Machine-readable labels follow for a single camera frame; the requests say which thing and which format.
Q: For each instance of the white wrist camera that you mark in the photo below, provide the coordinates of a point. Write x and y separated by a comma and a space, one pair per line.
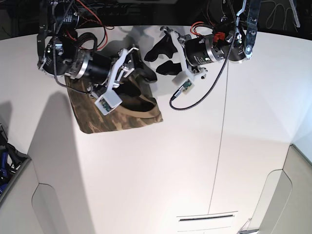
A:
185, 80
107, 102

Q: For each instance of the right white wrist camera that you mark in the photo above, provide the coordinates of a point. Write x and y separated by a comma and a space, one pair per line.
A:
107, 102

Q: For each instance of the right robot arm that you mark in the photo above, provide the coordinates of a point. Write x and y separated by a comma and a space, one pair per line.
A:
70, 46

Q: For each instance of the blue and black clutter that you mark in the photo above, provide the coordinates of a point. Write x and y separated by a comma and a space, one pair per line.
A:
12, 162

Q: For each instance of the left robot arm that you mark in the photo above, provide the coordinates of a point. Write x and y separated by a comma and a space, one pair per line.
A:
232, 39

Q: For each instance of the left black cylindrical gripper body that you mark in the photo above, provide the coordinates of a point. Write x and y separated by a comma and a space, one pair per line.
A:
199, 51

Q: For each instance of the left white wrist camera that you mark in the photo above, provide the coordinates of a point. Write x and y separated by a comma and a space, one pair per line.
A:
185, 80

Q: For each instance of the right black cylindrical gripper body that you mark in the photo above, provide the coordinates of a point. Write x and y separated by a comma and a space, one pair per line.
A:
93, 74

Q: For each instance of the camouflage T-shirt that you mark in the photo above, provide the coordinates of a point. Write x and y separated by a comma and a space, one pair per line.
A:
133, 112

